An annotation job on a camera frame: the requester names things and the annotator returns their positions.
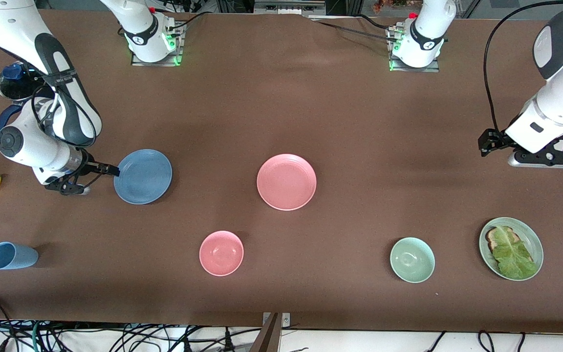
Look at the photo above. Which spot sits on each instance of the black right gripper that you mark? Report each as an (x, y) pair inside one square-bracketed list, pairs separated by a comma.
[(93, 167)]

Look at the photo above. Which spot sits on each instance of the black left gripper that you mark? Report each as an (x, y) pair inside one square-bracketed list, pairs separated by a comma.
[(494, 140)]

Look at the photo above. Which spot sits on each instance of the blue plate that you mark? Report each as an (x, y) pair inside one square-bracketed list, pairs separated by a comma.
[(144, 177)]

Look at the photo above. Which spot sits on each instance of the pink plate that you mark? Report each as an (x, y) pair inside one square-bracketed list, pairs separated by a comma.
[(286, 182)]

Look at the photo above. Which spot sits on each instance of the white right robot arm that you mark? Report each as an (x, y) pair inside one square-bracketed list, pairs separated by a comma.
[(17, 29)]

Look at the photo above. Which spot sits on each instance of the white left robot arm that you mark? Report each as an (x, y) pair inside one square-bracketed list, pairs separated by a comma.
[(562, 98)]

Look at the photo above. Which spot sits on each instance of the toast slice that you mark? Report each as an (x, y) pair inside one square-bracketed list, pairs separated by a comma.
[(491, 240)]

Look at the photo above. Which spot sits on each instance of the green plate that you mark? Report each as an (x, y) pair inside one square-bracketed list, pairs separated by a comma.
[(535, 242)]

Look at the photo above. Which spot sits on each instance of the green lettuce leaf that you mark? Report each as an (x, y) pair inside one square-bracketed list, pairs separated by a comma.
[(513, 256)]

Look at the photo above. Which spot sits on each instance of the glass lid blue knob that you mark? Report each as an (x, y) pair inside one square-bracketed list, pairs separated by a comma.
[(15, 88)]

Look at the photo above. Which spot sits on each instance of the blue cup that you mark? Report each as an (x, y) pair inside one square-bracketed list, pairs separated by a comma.
[(12, 256)]

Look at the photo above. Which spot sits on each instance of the green bowl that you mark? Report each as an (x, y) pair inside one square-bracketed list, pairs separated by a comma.
[(412, 260)]

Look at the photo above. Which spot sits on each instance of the pink bowl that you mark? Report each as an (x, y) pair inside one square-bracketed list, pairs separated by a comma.
[(221, 253)]

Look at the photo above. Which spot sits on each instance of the brown table cover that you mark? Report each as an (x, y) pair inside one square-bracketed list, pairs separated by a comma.
[(311, 98)]

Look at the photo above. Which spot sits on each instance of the grey metal box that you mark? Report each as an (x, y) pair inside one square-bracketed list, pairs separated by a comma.
[(286, 9)]

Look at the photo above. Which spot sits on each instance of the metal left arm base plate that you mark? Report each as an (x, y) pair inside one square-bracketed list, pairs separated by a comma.
[(393, 66)]

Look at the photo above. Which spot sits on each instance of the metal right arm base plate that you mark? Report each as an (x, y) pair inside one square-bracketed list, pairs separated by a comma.
[(180, 49)]

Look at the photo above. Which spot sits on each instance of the grey brown post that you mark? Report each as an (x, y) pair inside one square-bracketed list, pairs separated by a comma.
[(269, 337)]

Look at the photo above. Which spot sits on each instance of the small metal bracket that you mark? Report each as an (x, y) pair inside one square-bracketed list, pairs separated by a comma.
[(286, 320)]

